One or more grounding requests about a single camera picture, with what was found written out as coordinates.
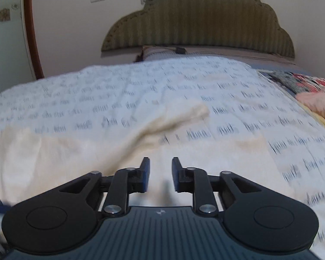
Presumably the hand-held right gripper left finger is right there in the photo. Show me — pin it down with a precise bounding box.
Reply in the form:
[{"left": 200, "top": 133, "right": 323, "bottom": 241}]
[{"left": 59, "top": 156, "right": 151, "bottom": 217}]

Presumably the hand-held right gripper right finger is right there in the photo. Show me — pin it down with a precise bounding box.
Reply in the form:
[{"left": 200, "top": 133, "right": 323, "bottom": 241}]
[{"left": 172, "top": 156, "right": 263, "bottom": 217}]

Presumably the cream towel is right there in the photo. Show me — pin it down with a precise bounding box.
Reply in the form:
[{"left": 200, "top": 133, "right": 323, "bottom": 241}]
[{"left": 0, "top": 104, "right": 309, "bottom": 214}]

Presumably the white script-print bedspread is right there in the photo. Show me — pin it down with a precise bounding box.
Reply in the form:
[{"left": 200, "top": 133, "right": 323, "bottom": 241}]
[{"left": 0, "top": 55, "right": 325, "bottom": 250}]

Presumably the striped pillow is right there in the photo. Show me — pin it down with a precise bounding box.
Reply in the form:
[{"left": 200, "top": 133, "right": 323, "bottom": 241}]
[{"left": 137, "top": 45, "right": 187, "bottom": 62}]

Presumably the beige pillow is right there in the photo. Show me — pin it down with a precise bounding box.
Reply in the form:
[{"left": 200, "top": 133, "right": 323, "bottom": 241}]
[{"left": 186, "top": 49, "right": 296, "bottom": 66}]

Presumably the white wardrobe door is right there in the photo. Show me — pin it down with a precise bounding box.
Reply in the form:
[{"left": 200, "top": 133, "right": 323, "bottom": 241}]
[{"left": 0, "top": 0, "right": 36, "bottom": 106}]

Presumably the green striped headboard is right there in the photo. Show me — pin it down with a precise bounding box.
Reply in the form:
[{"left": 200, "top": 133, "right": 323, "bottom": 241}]
[{"left": 101, "top": 0, "right": 296, "bottom": 59}]

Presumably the pink fluffy cloth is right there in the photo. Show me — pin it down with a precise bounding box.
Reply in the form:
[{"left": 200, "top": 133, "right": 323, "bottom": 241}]
[{"left": 295, "top": 92, "right": 325, "bottom": 122}]

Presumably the floral blanket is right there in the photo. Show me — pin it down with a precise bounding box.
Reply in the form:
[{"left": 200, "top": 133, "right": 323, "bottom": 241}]
[{"left": 260, "top": 70, "right": 325, "bottom": 96}]

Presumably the brown wooden frame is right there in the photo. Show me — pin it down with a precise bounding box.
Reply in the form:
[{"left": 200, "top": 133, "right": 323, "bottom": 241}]
[{"left": 23, "top": 0, "right": 45, "bottom": 81}]

